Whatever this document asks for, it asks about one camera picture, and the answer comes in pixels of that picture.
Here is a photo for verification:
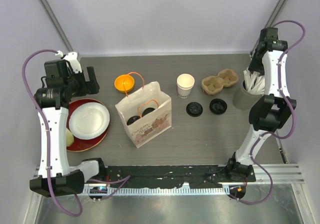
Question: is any brown paper bag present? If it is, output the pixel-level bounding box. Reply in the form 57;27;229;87
115;81;172;148

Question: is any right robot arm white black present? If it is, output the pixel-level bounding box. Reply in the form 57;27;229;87
225;27;297;182

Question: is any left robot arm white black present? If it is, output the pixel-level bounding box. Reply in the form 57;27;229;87
29;59;107;198

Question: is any red plate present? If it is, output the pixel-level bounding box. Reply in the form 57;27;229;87
66;98;110;152

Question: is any white plate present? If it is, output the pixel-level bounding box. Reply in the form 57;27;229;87
68;102;110;140

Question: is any orange bowl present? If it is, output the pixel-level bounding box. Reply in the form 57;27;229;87
114;74;135;93

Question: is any bundle of wrapped straws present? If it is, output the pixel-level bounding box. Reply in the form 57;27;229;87
243;68;265;95

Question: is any yellow green mug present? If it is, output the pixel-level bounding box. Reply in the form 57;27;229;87
66;128;75;147

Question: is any grey straw holder cup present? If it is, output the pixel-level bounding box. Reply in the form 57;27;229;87
232;81;261;111

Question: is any cardboard cup carrier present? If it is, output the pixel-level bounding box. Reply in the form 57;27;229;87
201;68;239;95

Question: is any loose black lid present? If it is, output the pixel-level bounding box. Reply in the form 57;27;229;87
209;98;228;115

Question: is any stack of white paper cups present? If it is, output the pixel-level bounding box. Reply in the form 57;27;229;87
176;73;195;99

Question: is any stack of black lids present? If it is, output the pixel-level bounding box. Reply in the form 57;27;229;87
186;102;203;117

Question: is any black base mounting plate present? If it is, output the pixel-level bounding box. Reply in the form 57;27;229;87
92;165;256;189

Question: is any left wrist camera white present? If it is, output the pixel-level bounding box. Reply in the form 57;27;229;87
55;50;83;74

